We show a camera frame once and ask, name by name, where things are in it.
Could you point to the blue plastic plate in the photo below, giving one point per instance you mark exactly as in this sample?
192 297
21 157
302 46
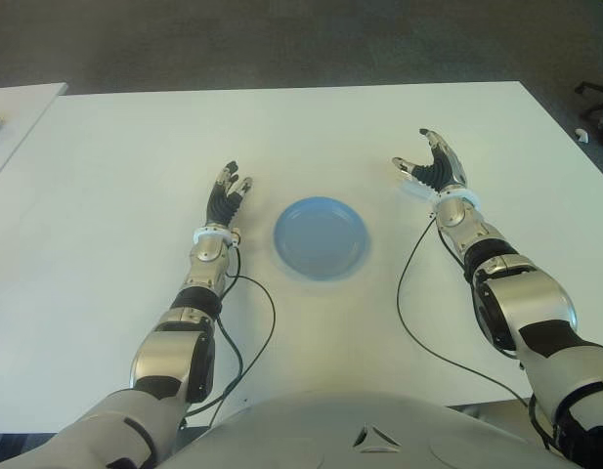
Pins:
320 239

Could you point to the white side table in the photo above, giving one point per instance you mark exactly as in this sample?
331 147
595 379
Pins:
17 112

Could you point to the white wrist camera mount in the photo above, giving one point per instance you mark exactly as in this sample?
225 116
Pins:
210 233
418 190

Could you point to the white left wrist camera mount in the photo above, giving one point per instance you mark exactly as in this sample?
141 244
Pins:
210 233

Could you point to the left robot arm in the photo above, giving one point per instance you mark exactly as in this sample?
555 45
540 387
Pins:
159 356

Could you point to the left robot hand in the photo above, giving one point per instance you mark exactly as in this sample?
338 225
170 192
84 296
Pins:
220 207

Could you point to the grey robot torso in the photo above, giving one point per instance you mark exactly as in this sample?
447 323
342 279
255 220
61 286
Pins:
330 430

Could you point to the small white floor object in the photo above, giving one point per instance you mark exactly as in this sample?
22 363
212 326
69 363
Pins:
580 133

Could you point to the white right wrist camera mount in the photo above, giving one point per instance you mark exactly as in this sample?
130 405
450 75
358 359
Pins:
418 190

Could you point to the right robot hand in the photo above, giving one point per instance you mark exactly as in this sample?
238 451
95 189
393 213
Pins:
438 171

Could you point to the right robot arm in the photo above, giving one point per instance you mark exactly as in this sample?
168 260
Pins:
521 303

